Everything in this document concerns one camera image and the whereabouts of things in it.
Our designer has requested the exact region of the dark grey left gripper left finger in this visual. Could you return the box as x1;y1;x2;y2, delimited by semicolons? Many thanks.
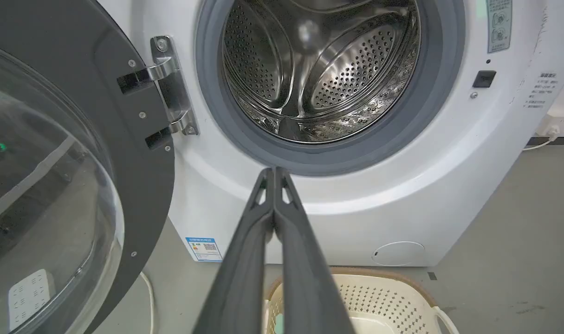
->
193;167;275;334

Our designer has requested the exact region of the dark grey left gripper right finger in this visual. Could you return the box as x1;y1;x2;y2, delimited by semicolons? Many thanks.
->
274;167;355;334

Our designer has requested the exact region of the white front-load washing machine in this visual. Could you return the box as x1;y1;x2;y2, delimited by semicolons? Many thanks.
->
97;0;564;268

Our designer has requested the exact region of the dark grey washing machine door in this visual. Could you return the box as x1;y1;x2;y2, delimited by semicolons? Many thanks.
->
0;0;176;334

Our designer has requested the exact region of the blue energy label sticker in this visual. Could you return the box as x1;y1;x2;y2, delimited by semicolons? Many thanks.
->
186;238;223;263

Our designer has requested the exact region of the cream perforated laundry basket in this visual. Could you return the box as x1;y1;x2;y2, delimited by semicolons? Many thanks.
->
265;267;460;334

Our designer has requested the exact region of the chrome door hinge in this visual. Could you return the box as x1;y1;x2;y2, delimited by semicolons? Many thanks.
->
146;36;200;136

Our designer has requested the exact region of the green instruction sticker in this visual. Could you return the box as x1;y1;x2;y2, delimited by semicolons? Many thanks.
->
486;0;513;54

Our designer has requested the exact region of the white hose on floor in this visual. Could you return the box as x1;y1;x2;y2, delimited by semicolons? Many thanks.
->
139;271;156;334

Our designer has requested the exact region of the white power cable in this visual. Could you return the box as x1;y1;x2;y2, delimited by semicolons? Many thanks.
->
523;134;559;151

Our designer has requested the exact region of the white wall socket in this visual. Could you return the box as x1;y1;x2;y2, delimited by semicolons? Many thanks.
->
537;111;564;138

